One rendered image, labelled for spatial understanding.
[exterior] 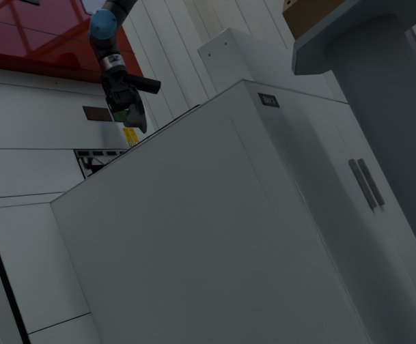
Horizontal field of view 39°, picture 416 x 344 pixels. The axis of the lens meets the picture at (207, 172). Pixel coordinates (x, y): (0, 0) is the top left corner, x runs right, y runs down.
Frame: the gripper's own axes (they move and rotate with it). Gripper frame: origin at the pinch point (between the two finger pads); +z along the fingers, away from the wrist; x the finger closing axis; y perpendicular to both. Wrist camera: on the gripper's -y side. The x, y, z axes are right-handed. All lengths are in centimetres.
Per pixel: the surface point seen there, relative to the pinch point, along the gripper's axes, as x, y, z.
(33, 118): 5.0, 31.6, -9.6
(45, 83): -0.8, 23.5, -21.7
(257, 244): 50, 7, 48
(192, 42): -172, -128, -111
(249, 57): 54, -8, 9
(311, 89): 34, -35, 13
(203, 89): -180, -125, -78
